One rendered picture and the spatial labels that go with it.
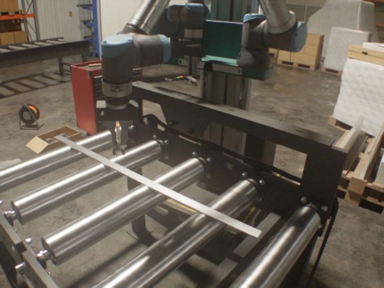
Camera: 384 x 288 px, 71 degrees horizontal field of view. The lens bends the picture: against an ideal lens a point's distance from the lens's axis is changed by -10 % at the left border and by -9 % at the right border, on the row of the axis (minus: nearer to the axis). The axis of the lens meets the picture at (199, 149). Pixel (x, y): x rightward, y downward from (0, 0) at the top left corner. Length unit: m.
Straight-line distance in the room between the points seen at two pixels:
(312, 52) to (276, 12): 8.09
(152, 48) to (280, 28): 0.70
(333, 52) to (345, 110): 4.85
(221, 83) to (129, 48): 1.18
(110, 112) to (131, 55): 0.19
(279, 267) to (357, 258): 1.57
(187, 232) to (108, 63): 0.60
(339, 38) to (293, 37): 7.93
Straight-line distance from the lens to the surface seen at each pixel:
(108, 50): 0.84
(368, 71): 4.47
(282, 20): 1.41
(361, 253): 2.56
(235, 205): 1.19
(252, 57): 1.57
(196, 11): 1.48
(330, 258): 2.41
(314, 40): 9.41
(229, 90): 1.93
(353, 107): 4.68
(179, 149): 1.61
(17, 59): 6.18
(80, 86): 3.61
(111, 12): 5.83
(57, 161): 1.62
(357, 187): 2.96
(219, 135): 2.06
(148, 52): 0.89
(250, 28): 1.57
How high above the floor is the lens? 1.62
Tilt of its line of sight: 27 degrees down
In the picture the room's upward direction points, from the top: 3 degrees clockwise
